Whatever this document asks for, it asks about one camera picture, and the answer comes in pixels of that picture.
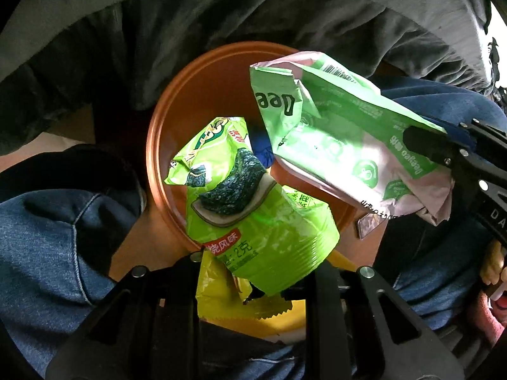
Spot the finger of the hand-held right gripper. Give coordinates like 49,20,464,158
447,118,507,156
404,125,477,175

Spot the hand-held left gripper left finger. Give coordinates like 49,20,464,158
45,252,203,380

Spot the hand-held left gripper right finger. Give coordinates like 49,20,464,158
306,261,465,380

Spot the yellow snack wrapper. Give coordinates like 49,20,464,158
196,251,294,322

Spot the green seaweed snack packet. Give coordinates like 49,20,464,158
164,117,340,297

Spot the green white wet wipes packet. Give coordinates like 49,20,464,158
249,51,455,226

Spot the orange plastic bucket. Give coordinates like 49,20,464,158
146,41,391,270

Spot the person's right hand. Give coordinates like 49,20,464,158
479,241,507,299

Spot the yellow plastic holder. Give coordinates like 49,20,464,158
198,249,357,343

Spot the person's right leg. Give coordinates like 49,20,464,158
372,75,507,331

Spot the person's leg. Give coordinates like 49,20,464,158
0,188,119,378
372,75,507,331

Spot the small shiny card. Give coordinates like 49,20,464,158
356,212,391,240

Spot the pink cloth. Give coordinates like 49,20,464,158
466,288,507,347

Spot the person's left leg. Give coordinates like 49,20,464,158
0,188,119,378

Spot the dark blue wrapper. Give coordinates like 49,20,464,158
247,121,274,167

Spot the grey blanket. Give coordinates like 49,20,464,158
0,0,496,155

